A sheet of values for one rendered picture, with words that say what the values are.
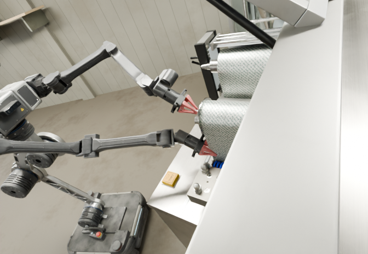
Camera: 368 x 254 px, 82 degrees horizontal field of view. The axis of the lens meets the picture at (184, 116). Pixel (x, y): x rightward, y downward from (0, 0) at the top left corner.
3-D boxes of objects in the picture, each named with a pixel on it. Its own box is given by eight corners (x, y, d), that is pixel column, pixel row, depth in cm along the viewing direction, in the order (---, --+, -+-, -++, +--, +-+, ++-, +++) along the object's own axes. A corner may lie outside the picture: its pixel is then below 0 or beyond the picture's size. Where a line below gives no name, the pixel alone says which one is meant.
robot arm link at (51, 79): (119, 48, 126) (109, 34, 118) (126, 59, 118) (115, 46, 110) (57, 88, 126) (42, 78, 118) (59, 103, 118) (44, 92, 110)
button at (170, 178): (169, 172, 116) (167, 170, 115) (179, 175, 112) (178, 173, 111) (162, 183, 112) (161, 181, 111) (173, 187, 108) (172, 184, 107)
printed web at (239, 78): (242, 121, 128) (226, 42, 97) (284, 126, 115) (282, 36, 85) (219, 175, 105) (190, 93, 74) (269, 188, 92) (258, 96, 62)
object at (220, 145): (214, 160, 98) (204, 133, 87) (266, 172, 86) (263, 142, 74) (213, 161, 98) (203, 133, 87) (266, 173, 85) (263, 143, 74)
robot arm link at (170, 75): (148, 94, 97) (139, 82, 90) (161, 76, 101) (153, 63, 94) (168, 101, 91) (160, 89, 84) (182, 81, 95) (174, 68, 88)
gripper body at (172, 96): (173, 114, 89) (159, 105, 89) (184, 98, 95) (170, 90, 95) (177, 106, 84) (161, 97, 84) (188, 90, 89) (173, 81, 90)
